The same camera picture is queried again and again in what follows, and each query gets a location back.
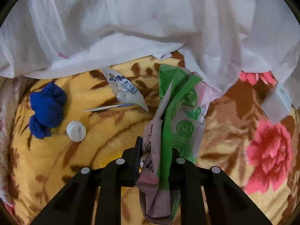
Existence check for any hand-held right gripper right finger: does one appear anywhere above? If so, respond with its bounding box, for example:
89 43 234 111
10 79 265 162
170 148 273 225

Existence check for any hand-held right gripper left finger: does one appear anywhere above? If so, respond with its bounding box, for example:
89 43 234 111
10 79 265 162
30 136 144 225

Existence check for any green pink paper wrapper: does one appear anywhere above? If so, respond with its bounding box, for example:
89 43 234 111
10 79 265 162
138 63 223 224

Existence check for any yellow floral blanket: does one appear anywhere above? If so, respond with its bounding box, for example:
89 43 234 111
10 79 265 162
0 52 300 225

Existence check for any thin white plastic strip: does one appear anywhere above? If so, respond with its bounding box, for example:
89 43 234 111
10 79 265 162
82 103 136 112

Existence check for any white bottle cap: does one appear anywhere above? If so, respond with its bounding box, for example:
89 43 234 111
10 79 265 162
66 121 87 142

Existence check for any crumpled silver milk pouch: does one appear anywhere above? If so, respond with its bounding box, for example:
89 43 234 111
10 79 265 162
101 68 150 112

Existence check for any crumpled blue cloth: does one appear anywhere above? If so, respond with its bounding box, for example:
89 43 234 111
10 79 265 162
28 81 68 139

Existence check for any small white box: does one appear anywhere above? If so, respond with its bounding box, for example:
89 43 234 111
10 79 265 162
260 83 293 125

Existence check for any folded floral quilt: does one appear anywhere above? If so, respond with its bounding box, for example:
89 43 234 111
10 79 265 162
0 76 24 202

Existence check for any white sheer curtain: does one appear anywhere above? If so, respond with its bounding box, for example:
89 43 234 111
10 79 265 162
0 0 300 94

